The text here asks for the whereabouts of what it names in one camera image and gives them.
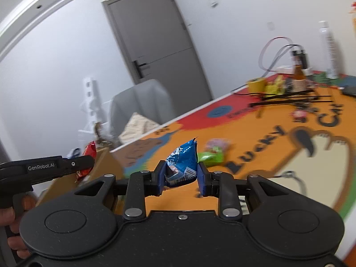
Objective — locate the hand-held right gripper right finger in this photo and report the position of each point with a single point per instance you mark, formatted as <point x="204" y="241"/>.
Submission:
<point x="202" y="180"/>

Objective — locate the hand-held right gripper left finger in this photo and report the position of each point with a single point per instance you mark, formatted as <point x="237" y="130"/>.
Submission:
<point x="162" y="175"/>

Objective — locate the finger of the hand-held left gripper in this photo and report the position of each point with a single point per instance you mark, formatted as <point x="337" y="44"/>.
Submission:
<point x="83" y="163"/>

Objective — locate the red snack packet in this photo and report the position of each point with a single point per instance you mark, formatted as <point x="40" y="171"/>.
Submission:
<point x="90" y="151"/>

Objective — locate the blue snack packet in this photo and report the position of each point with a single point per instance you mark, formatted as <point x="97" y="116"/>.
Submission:
<point x="180" y="161"/>

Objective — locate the cardboard box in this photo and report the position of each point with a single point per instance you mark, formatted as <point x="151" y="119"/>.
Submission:
<point x="110" y="164"/>

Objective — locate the person's left hand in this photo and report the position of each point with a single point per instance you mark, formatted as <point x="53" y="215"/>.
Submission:
<point x="15" y="244"/>

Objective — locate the green snack packet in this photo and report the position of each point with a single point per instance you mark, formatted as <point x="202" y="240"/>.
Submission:
<point x="211" y="158"/>

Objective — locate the pink snack packet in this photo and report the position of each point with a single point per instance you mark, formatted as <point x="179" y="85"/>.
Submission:
<point x="218" y="143"/>

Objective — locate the colourful printed table mat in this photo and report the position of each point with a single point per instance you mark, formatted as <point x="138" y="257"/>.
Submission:
<point x="250" y="158"/>

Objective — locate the patterned cloth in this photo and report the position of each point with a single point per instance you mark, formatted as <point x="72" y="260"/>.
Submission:
<point x="136" y="126"/>

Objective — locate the white rack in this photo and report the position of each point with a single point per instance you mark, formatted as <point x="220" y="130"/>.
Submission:
<point x="90" y="94"/>

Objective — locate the grey chair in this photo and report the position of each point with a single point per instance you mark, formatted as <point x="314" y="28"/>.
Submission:
<point x="139" y="97"/>

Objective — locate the yellow tape roll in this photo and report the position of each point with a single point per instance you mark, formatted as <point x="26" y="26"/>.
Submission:
<point x="256" y="86"/>

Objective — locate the yellow snack packets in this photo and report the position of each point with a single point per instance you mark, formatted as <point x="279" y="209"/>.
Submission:
<point x="274" y="86"/>

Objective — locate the white power strip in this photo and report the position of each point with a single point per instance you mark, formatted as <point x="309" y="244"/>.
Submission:
<point x="283" y="69"/>

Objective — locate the amber glass bottle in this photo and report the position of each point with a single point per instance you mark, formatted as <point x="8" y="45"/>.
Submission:
<point x="299" y="78"/>

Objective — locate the grey door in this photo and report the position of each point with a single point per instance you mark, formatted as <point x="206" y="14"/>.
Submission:
<point x="155" y="33"/>

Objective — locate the black charger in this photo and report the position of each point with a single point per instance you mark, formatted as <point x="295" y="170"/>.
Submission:
<point x="301" y="57"/>

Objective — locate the black phone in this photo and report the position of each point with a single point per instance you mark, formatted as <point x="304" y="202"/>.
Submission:
<point x="350" y="90"/>

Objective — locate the white spray can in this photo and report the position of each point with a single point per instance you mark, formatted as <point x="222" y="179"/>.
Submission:
<point x="329" y="50"/>

